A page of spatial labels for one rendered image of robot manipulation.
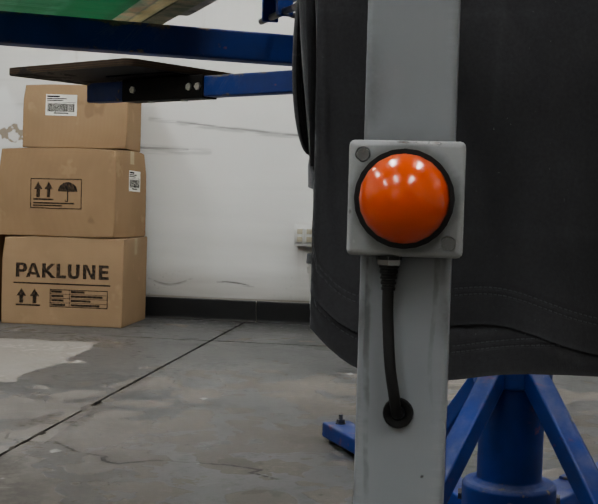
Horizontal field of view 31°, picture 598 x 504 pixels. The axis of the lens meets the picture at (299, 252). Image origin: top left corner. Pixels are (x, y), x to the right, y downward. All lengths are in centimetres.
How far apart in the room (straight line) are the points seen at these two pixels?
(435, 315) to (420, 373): 3
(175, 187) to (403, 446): 513
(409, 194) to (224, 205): 511
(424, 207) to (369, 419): 11
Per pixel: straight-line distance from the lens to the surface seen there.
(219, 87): 256
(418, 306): 48
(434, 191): 44
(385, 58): 48
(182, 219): 559
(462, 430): 199
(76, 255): 526
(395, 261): 47
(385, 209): 44
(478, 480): 216
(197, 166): 557
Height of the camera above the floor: 65
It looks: 3 degrees down
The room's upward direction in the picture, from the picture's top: 2 degrees clockwise
